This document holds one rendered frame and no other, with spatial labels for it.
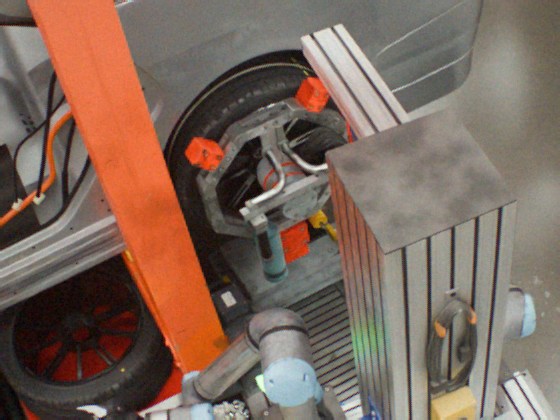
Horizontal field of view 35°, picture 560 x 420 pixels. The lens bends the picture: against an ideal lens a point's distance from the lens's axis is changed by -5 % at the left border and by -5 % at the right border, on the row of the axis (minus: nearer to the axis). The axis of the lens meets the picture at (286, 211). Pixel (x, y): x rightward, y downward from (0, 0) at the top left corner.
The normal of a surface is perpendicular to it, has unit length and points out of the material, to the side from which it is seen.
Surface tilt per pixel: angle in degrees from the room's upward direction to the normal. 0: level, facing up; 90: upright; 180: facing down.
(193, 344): 90
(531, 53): 0
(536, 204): 0
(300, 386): 82
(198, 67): 90
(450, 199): 0
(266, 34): 90
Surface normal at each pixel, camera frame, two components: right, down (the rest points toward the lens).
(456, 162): -0.13, -0.63
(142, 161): 0.47, 0.64
